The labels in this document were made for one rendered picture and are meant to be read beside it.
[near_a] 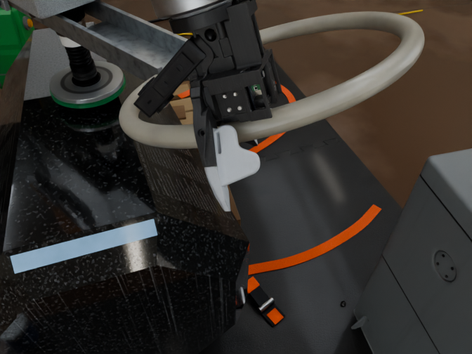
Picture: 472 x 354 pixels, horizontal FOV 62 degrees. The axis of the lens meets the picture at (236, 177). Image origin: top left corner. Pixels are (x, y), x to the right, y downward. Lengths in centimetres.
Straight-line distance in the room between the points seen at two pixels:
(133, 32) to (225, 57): 64
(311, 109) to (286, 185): 161
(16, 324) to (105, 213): 31
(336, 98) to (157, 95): 20
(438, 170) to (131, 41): 79
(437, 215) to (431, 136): 154
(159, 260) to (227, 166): 55
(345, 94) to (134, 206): 61
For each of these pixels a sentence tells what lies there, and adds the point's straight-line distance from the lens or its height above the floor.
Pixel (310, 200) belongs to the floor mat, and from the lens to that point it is 200.
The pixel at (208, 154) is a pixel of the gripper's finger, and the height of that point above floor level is 123.
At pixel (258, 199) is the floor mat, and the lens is 197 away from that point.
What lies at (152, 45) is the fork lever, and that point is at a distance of 99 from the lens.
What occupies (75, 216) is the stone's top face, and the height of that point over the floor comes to 80.
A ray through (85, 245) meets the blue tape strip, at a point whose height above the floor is 78.
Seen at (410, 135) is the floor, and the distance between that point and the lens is 256.
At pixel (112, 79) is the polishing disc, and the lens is 127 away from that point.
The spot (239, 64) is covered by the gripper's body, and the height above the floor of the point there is 130.
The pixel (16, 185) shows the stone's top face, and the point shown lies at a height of 80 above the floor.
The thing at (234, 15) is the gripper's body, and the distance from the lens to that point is 40.
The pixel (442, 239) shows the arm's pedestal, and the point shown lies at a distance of 110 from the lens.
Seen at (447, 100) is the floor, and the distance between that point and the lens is 295.
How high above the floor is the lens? 151
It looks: 46 degrees down
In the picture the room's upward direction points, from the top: straight up
